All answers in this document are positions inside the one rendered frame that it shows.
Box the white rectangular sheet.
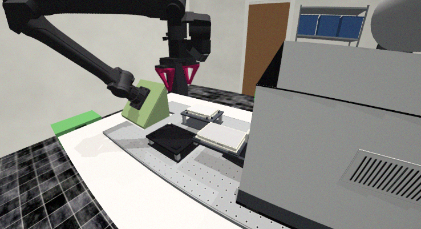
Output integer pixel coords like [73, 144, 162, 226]
[198, 122, 245, 148]

